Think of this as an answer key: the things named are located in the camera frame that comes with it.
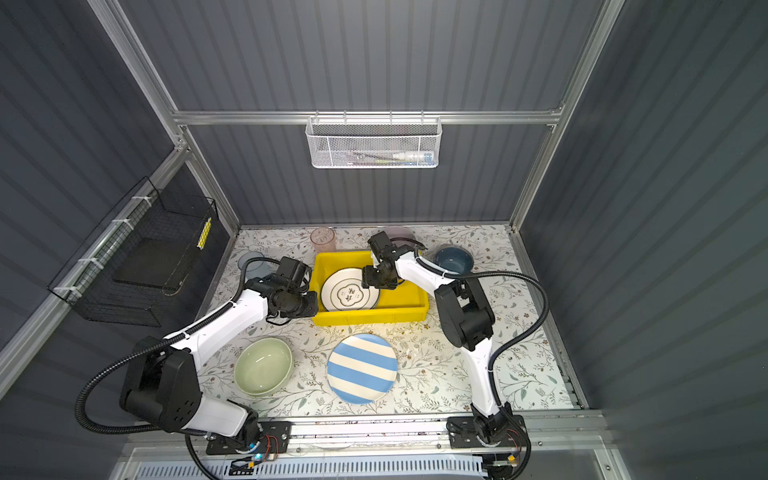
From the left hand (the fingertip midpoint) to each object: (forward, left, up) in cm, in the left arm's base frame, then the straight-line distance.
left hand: (315, 308), depth 88 cm
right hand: (+10, -17, -4) cm, 20 cm away
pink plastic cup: (+21, -1, +7) cm, 22 cm away
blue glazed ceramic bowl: (+20, -47, -4) cm, 51 cm away
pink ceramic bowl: (+31, -29, -1) cm, 43 cm away
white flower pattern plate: (+10, -7, -6) cm, 14 cm away
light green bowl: (-14, +15, -9) cm, 22 cm away
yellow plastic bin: (+4, -28, -6) cm, 29 cm away
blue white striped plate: (-15, -13, -9) cm, 22 cm away
